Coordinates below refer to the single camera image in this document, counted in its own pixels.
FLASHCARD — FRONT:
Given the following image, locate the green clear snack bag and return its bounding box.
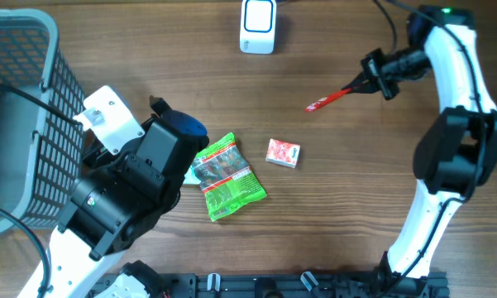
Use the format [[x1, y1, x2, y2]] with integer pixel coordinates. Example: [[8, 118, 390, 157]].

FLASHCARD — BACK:
[[191, 132, 267, 222]]

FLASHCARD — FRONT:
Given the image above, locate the small red sauce sachet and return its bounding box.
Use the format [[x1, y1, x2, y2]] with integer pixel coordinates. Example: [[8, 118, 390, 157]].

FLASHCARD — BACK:
[[265, 138, 300, 168]]

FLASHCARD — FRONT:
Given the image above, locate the red Nescafe coffee stick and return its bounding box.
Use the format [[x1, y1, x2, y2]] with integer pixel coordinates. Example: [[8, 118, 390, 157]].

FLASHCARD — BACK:
[[304, 89, 351, 113]]

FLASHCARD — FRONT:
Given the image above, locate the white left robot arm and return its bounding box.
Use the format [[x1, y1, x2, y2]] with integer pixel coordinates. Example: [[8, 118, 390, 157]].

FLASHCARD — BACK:
[[20, 98, 209, 297]]

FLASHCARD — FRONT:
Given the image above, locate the light blue small packet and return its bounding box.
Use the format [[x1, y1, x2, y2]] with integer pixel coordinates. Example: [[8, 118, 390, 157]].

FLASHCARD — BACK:
[[183, 167, 201, 185]]

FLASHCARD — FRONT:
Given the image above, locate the grey plastic mesh basket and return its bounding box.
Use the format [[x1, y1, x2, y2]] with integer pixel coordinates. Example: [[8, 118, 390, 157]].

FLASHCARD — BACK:
[[0, 9, 85, 228]]

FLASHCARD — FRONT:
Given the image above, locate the white barcode scanner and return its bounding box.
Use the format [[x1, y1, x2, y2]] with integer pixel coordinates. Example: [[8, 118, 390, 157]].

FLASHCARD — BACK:
[[239, 0, 277, 55]]

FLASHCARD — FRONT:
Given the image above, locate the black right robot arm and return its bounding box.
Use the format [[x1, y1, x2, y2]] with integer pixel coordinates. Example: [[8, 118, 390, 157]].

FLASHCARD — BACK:
[[342, 1, 497, 297]]

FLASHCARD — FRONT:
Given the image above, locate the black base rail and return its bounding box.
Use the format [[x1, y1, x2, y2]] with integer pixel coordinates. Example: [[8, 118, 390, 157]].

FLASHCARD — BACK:
[[85, 272, 451, 298]]

